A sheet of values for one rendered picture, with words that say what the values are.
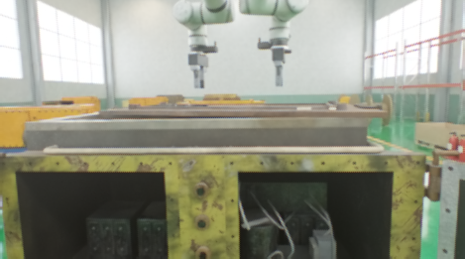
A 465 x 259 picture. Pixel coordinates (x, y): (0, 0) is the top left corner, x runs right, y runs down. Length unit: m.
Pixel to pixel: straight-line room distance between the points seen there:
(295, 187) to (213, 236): 0.46
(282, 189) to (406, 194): 0.47
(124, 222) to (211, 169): 0.58
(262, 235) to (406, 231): 0.49
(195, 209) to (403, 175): 0.70
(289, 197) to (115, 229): 0.81
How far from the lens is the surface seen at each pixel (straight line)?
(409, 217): 1.03
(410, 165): 0.97
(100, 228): 1.33
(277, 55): 0.97
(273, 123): 0.85
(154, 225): 1.21
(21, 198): 1.19
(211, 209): 0.87
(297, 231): 1.22
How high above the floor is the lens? 1.44
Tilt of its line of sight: 5 degrees down
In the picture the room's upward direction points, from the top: 1 degrees counter-clockwise
